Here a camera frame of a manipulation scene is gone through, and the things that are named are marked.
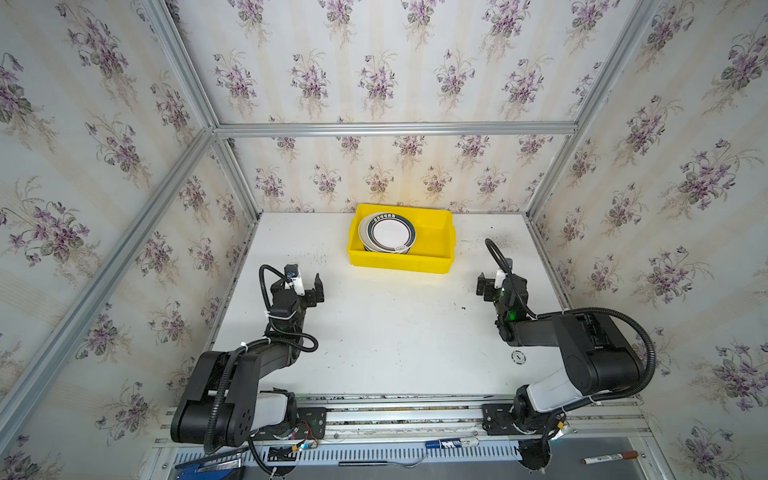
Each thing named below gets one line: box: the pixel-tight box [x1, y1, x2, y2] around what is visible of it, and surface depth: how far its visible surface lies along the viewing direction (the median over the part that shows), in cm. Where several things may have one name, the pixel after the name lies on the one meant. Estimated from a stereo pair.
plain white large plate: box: [358, 212, 380, 252], surface depth 106 cm
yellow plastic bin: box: [348, 204, 457, 274], surface depth 106 cm
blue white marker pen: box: [425, 437, 480, 449], surface depth 71 cm
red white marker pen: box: [582, 451, 639, 465], surface depth 70 cm
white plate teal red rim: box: [366, 212, 416, 255], surface depth 107 cm
